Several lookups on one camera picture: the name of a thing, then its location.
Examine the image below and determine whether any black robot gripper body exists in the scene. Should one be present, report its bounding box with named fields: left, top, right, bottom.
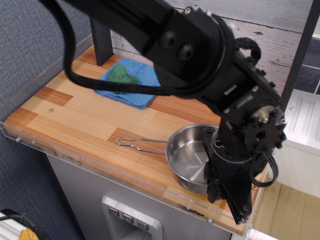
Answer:
left=208, top=72, right=286, bottom=188

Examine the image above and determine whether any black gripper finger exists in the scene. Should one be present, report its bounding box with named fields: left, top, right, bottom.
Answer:
left=218, top=175, right=252, bottom=224
left=203, top=140, right=221, bottom=203

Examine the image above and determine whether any stainless steel pot with handle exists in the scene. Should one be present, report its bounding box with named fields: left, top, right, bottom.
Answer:
left=116, top=123, right=218, bottom=194

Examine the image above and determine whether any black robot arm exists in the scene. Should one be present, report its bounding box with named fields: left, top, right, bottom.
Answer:
left=71, top=0, right=286, bottom=224

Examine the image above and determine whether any white toy sink unit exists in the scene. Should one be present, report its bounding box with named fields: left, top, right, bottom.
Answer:
left=274, top=89, right=320, bottom=197

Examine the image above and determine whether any grey cabinet with dispenser panel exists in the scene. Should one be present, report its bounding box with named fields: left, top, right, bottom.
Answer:
left=48, top=155, right=232, bottom=240

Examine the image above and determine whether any blue folded cloth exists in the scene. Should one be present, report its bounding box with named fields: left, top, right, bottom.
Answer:
left=94, top=57, right=160, bottom=110

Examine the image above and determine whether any green toy broccoli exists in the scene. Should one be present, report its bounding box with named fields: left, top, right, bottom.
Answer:
left=108, top=64, right=140, bottom=85

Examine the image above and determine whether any yellow object at corner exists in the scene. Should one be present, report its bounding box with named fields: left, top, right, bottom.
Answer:
left=18, top=229, right=39, bottom=240

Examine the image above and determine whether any black vertical frame post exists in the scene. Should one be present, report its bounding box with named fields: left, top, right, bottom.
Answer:
left=280, top=0, right=320, bottom=112

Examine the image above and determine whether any dark grey vertical post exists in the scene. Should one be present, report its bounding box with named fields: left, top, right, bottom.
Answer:
left=89, top=17, right=114, bottom=66

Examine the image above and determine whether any black braided cable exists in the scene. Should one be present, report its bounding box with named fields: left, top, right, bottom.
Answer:
left=37, top=0, right=173, bottom=97

